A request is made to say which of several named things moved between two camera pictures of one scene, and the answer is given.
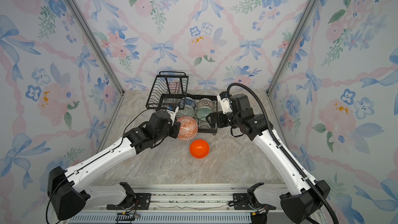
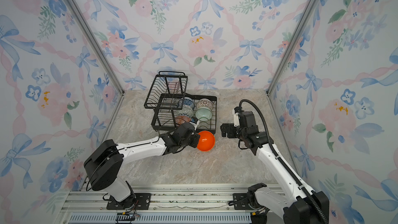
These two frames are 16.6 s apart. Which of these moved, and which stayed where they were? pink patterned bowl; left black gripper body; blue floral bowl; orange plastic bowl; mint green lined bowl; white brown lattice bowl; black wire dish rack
Moved: orange plastic bowl; pink patterned bowl; left black gripper body
Stayed: mint green lined bowl; blue floral bowl; white brown lattice bowl; black wire dish rack
